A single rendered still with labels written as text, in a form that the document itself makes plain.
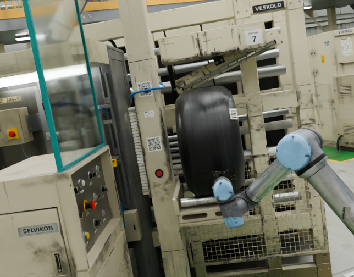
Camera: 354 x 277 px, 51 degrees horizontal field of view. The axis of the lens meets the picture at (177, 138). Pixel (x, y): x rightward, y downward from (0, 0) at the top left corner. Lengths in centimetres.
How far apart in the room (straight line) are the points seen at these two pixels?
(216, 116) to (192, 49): 56
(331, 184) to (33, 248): 105
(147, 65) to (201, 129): 45
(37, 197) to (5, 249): 24
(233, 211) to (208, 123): 47
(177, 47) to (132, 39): 34
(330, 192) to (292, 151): 17
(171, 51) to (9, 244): 132
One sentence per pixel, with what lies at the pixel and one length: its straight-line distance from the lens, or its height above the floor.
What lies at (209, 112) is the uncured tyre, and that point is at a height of 135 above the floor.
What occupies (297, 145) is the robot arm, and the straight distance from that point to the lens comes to 126.
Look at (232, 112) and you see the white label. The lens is 178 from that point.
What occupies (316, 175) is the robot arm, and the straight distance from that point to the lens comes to 129.
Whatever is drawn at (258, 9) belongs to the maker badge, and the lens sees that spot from 255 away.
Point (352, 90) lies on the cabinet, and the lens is 645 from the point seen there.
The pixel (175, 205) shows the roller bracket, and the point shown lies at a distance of 191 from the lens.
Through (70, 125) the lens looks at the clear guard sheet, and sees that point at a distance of 150.
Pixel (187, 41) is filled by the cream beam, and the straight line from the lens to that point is 219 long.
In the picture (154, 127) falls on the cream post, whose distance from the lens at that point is 195.
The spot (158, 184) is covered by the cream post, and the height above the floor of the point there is 100.
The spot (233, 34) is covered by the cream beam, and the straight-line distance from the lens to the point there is 220.
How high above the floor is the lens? 150
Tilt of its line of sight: 8 degrees down
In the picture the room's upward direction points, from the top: 9 degrees counter-clockwise
